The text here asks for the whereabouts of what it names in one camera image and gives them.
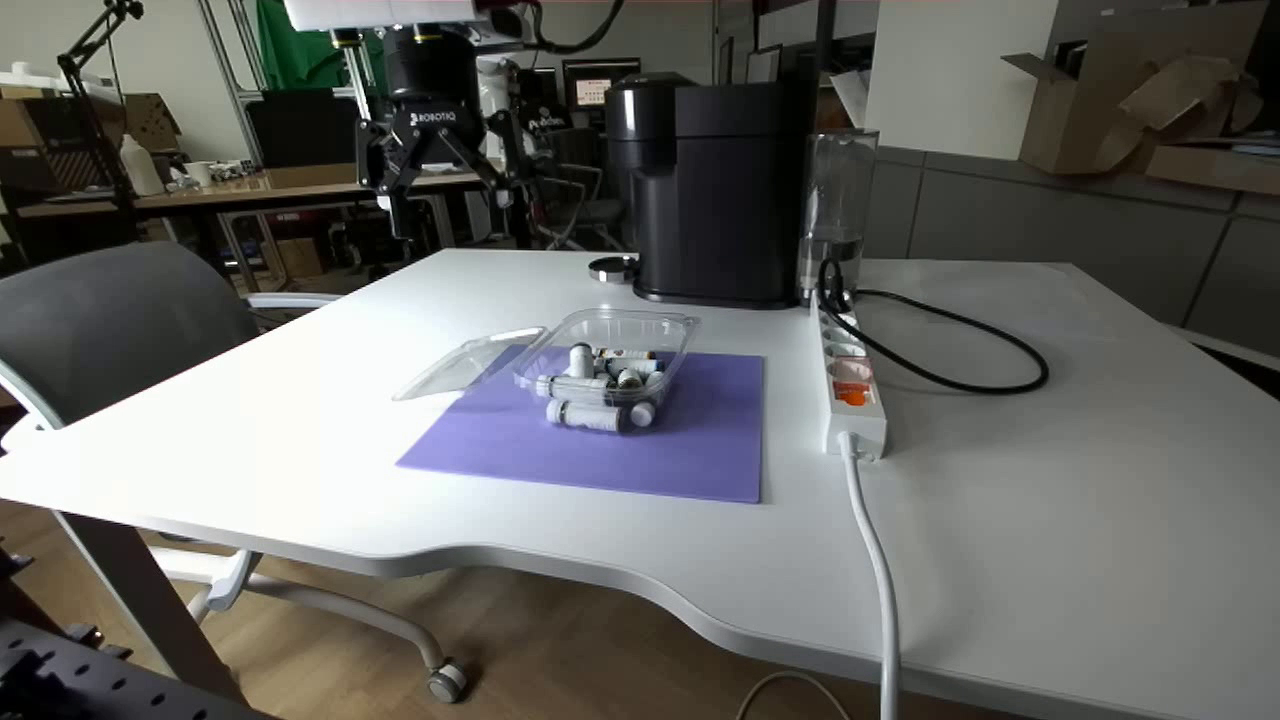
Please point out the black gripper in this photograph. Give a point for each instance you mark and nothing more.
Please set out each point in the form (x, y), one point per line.
(432, 83)

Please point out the transparent plastic bowl lid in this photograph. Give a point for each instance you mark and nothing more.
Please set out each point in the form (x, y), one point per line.
(467, 366)

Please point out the transparent plastic bowl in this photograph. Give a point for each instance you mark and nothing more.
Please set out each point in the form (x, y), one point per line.
(652, 335)

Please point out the open cardboard box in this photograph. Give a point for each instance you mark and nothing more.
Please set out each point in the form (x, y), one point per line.
(1145, 94)

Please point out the black computer monitor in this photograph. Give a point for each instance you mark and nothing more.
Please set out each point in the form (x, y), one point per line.
(300, 128)

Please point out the wooden desk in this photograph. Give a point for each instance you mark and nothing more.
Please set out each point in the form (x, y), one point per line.
(264, 185)

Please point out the green cloth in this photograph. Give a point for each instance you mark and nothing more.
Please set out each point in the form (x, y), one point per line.
(313, 60)

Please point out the round metal cup coaster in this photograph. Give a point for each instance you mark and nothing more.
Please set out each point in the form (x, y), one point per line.
(610, 271)

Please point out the white plastic cylinder vial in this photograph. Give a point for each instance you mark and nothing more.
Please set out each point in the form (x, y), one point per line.
(586, 415)
(577, 388)
(582, 362)
(641, 415)

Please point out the black coffee machine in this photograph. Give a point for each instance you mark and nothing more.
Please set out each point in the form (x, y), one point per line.
(722, 185)

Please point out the grey office chair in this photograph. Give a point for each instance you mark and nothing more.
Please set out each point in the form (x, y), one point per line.
(121, 320)

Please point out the purple rectangular mat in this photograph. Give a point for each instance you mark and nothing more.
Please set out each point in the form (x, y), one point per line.
(695, 455)

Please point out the clear coffee machine water tank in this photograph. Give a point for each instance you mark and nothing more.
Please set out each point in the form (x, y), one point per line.
(843, 200)

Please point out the white power strip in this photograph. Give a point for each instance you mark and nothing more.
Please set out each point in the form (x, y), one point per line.
(854, 387)

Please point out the grey metal table leg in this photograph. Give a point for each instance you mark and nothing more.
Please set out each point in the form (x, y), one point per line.
(154, 600)

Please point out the black perforated rack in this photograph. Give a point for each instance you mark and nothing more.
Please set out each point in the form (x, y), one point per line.
(82, 675)

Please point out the grey cabinet row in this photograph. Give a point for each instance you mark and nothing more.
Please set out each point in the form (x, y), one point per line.
(1066, 225)

